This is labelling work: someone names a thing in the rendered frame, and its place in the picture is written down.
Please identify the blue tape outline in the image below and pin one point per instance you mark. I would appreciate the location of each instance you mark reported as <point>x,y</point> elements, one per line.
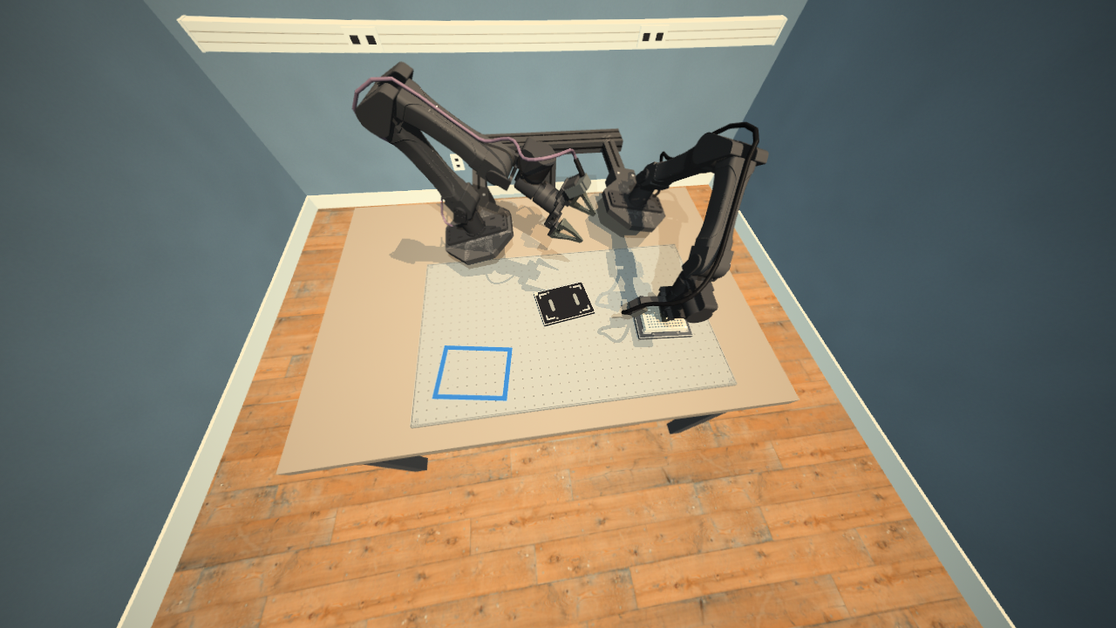
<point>473,397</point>

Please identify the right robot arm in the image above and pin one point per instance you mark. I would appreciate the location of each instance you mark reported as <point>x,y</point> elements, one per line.
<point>492,162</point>

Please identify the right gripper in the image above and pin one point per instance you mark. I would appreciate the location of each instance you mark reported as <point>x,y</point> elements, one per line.
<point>551,200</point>

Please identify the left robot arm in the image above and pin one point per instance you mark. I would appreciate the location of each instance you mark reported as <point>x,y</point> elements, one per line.
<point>730,172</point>

